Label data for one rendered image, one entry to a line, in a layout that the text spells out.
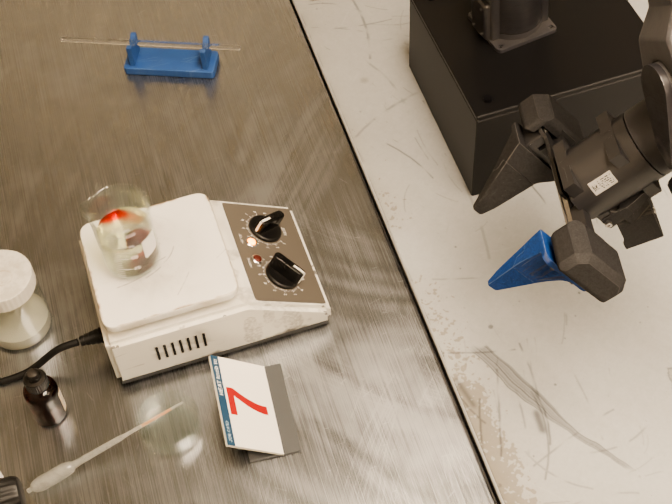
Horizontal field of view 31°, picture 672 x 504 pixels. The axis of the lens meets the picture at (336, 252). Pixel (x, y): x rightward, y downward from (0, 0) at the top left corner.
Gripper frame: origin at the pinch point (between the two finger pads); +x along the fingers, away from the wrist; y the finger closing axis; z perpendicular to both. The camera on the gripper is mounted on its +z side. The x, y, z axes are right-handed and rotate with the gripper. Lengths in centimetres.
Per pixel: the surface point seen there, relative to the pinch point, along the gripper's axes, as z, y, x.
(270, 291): -5.9, 3.9, 22.2
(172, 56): -11, 40, 31
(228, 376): -6.1, -2.7, 27.4
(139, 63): -14, 39, 33
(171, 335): -11.5, -0.2, 28.8
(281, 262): -5.9, 6.2, 20.6
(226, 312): -8.8, 1.4, 24.7
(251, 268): -7.5, 6.1, 22.9
